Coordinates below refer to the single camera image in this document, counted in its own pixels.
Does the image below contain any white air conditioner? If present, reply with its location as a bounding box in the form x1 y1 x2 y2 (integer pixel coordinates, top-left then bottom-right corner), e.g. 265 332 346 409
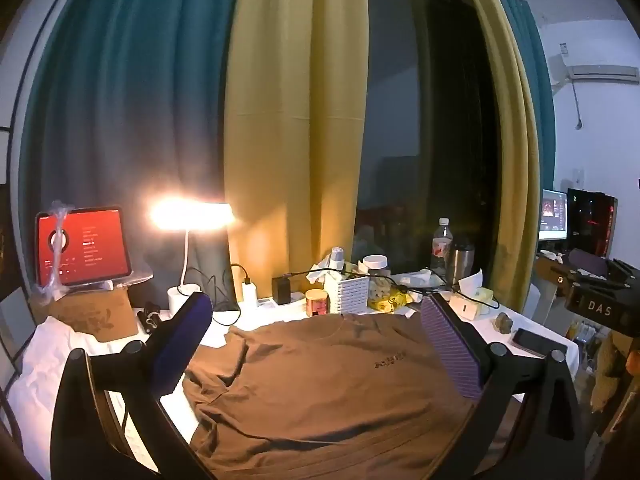
547 55 640 83

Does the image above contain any black lamp cable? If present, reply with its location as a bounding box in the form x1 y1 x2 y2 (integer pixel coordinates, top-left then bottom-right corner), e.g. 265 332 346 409
187 262 251 313

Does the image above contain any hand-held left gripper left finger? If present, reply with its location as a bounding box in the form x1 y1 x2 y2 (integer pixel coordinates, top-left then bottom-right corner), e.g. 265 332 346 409
50 291 215 480

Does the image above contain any brown t-shirt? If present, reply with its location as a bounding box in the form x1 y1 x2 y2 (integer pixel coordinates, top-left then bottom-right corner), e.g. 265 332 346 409
181 310 526 480

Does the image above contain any dark window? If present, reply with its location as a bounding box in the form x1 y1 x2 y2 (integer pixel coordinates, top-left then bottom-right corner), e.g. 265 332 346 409
352 0 506 281

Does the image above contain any teal curtain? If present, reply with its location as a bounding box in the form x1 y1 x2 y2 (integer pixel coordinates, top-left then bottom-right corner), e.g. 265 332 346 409
17 0 246 306
492 0 558 211

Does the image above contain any computer monitor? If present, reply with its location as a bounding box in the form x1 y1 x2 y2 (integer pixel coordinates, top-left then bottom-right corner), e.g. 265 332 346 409
539 188 569 242

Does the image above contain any steel tumbler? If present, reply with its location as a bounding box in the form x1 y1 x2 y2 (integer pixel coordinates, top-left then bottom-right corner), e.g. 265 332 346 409
446 242 475 288

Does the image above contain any white tissue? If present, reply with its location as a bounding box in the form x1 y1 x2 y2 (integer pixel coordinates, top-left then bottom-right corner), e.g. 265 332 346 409
309 260 361 283

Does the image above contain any small white box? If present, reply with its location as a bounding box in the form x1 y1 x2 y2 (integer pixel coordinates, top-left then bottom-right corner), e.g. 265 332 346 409
450 287 493 318

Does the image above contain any tablet with red screen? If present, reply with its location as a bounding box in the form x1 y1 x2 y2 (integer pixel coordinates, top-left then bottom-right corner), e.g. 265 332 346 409
35 205 132 287

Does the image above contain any white textured table cover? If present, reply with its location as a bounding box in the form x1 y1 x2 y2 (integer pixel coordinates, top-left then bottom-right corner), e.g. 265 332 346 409
0 290 581 466

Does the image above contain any white cloth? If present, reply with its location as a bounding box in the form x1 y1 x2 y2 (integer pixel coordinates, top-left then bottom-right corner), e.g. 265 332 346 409
2 316 108 441

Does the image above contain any clear plastic bottle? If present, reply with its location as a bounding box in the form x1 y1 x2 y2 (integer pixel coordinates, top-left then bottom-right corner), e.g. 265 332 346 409
431 218 453 281

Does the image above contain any cardboard box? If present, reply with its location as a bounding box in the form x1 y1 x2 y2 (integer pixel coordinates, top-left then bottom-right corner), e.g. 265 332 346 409
27 287 139 343

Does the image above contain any white desk lamp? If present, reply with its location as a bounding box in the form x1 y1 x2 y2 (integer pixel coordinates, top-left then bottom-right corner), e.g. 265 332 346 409
149 199 237 318

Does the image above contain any black computer case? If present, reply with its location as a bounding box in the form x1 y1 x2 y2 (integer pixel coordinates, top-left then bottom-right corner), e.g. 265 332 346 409
566 188 618 258

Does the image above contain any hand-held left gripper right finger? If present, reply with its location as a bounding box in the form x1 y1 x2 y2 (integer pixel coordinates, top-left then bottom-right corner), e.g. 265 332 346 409
421 292 586 480

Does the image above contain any yellow snack packet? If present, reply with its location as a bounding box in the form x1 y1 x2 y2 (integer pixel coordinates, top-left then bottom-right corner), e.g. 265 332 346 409
369 290 413 313

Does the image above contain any black smartphone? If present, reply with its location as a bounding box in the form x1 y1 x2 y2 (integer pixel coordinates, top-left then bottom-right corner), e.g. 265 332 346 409
512 327 568 358

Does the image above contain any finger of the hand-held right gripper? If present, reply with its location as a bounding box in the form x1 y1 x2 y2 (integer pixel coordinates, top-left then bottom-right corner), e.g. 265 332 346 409
569 248 640 288

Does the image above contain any white perforated basket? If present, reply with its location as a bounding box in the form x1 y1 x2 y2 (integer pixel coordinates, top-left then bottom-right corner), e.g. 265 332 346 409
325 276 371 315

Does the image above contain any jar with white lid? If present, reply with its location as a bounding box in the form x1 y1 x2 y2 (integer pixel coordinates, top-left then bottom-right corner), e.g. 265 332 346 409
362 254 392 301

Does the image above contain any white power strip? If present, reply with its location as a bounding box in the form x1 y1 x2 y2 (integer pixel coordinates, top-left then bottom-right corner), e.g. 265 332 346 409
240 292 308 311

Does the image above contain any yellow curtain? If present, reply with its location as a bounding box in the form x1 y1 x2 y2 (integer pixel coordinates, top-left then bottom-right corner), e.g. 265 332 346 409
222 0 368 306
452 0 543 311

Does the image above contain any black cable bundle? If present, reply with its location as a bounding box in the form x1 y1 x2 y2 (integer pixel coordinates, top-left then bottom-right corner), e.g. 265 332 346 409
137 301 162 333

